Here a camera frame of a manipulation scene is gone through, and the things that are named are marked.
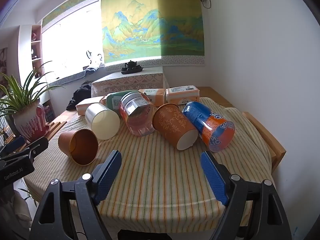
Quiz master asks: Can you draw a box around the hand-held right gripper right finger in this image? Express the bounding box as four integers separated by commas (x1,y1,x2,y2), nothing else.
201,151,293,240

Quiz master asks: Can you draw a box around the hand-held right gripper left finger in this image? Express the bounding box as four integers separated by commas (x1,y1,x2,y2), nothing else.
29,150,122,240

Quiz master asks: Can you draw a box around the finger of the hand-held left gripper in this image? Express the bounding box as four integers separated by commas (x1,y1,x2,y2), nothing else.
0,137,49,161
0,137,27,154

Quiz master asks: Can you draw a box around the plain orange cup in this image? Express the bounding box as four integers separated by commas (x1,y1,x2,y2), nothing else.
58,128,99,166

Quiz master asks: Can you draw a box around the blue and orange printed cup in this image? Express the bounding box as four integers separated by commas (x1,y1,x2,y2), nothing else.
182,101,236,153

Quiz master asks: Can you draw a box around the white cup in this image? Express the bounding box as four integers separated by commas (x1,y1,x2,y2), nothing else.
85,103,121,140

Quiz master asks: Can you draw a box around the orange floral patterned cup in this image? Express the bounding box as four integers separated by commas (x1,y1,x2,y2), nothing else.
152,103,199,151

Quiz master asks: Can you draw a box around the wooden slatted trivet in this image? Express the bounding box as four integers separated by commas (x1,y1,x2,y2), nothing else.
44,121,68,141

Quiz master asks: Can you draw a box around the potted spider plant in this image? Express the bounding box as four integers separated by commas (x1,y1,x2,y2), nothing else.
0,61,66,143

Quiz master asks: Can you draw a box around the green leafy plant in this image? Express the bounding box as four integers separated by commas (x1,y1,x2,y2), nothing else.
17,187,38,207

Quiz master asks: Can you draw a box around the striped tablecloth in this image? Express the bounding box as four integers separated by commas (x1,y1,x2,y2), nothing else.
24,97,277,230

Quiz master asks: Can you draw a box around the orange tissue pack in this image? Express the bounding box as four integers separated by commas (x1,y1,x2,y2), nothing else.
138,88,167,107
75,96,106,116
166,85,201,105

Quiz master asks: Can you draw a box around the black cloth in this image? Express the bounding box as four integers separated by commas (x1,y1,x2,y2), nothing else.
66,83,93,111

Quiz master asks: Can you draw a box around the clear plastic jar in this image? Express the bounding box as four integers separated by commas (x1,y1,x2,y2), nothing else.
119,91,158,137

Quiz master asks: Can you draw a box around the green bottle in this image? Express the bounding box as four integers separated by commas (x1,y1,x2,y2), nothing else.
106,90,139,111

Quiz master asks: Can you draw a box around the blue towel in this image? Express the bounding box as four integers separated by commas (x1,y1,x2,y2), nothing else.
48,63,106,86

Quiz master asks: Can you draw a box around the patterned cloth covered cabinet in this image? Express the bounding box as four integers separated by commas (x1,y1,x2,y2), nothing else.
91,72,168,98

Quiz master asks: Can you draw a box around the black tea tray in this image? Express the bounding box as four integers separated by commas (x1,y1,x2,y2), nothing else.
121,67,144,75

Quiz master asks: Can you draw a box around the white wall shelf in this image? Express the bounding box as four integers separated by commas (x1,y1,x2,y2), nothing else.
18,24,43,81

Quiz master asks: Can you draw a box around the landscape wall hanging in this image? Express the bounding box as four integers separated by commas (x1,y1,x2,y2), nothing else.
100,0,207,72

